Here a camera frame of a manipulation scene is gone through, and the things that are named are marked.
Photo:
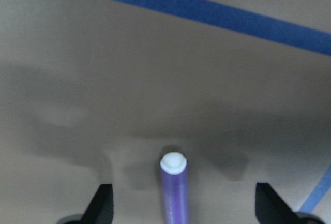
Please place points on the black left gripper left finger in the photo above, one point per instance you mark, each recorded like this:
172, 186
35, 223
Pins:
101, 208

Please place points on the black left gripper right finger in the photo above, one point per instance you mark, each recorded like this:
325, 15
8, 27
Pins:
270, 208

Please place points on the purple marker pen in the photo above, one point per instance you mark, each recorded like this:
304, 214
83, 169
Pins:
174, 176

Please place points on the brown paper table cover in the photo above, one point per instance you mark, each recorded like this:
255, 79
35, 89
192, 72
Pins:
96, 91

